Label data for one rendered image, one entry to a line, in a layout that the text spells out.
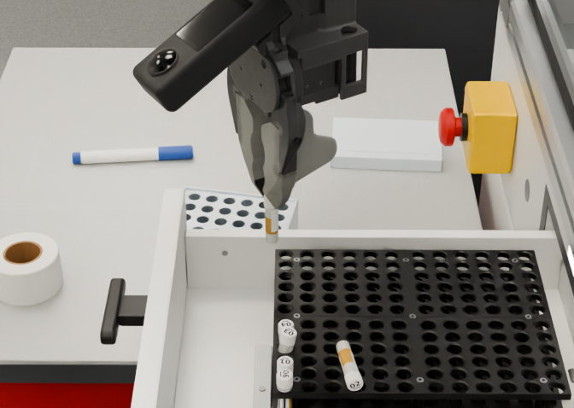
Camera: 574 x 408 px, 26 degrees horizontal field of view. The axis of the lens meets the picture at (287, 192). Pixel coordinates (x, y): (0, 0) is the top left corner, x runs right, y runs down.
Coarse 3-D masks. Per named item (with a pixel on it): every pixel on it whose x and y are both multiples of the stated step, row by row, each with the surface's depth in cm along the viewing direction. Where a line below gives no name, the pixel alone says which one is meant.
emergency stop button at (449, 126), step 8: (440, 112) 128; (448, 112) 127; (440, 120) 127; (448, 120) 126; (456, 120) 127; (440, 128) 127; (448, 128) 126; (456, 128) 127; (440, 136) 127; (448, 136) 126; (456, 136) 128; (448, 144) 127
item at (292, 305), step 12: (276, 252) 106; (288, 252) 107; (276, 264) 105; (288, 264) 106; (276, 276) 104; (288, 276) 104; (276, 288) 102; (276, 300) 101; (276, 312) 100; (276, 324) 98; (276, 336) 97; (276, 348) 96; (276, 360) 95; (276, 372) 94; (276, 384) 93; (276, 396) 92; (288, 396) 92
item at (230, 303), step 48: (192, 240) 109; (240, 240) 109; (288, 240) 109; (336, 240) 109; (384, 240) 109; (432, 240) 109; (480, 240) 109; (528, 240) 109; (192, 288) 112; (240, 288) 112; (192, 336) 107; (240, 336) 107; (192, 384) 102; (240, 384) 102
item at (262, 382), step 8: (256, 352) 104; (264, 352) 104; (256, 360) 103; (264, 360) 103; (256, 368) 102; (264, 368) 102; (256, 376) 101; (264, 376) 101; (256, 384) 100; (264, 384) 100; (256, 392) 100; (264, 392) 100; (256, 400) 99; (264, 400) 99
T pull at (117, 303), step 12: (120, 288) 100; (108, 300) 99; (120, 300) 99; (132, 300) 99; (144, 300) 99; (108, 312) 98; (120, 312) 98; (132, 312) 98; (144, 312) 98; (108, 324) 97; (120, 324) 98; (132, 324) 98; (108, 336) 96
